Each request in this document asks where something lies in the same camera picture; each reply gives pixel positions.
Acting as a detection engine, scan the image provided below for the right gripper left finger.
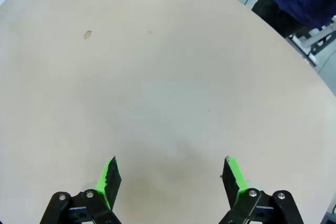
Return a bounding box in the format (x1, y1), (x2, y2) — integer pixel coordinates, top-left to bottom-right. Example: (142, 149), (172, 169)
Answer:
(40, 155), (124, 224)

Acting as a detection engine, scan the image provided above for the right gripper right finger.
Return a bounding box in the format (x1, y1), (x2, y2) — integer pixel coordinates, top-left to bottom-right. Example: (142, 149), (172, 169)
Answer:
(219, 155), (305, 224)

